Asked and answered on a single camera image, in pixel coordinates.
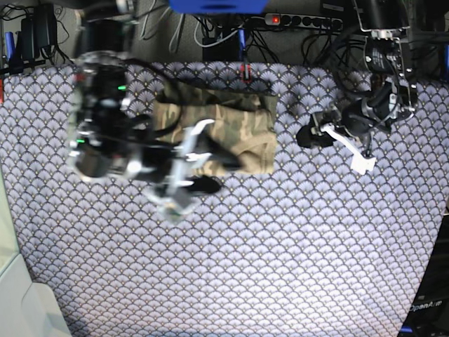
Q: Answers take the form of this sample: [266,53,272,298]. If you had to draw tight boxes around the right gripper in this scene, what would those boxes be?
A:
[145,119,242,200]

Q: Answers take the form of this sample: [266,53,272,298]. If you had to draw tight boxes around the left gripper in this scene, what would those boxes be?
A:
[296,105,377,158]

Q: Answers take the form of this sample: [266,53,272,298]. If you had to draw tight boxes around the camouflage T-shirt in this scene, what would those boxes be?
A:
[152,82,278,175]

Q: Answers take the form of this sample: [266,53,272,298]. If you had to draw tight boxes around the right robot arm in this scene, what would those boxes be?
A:
[69,18,241,200]

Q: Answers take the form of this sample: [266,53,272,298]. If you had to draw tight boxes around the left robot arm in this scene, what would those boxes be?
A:
[296,1,417,159]

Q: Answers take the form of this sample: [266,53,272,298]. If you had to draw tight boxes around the purple fan-pattern table cloth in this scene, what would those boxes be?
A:
[1,64,448,336]

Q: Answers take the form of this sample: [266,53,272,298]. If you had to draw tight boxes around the black power strip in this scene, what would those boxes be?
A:
[264,13,343,32]

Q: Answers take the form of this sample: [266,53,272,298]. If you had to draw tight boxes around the blue clamp right edge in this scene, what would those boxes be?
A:
[440,44,449,82]

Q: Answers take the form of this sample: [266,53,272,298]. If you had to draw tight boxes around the blue clamp edge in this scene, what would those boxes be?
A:
[5,32,22,74]
[440,44,449,82]

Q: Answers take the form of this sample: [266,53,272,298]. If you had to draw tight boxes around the black OpenArm box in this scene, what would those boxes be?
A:
[398,215,448,336]

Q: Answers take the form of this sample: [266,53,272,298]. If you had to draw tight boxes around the blue clamp left edge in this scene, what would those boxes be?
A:
[5,32,22,74]

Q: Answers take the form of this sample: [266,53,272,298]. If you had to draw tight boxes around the white plastic bin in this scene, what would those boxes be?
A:
[1,183,71,336]

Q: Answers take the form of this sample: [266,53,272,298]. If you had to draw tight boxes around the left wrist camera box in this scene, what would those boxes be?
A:
[351,154,377,175]

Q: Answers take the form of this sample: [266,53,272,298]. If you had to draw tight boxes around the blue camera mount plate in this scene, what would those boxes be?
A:
[168,0,268,14]

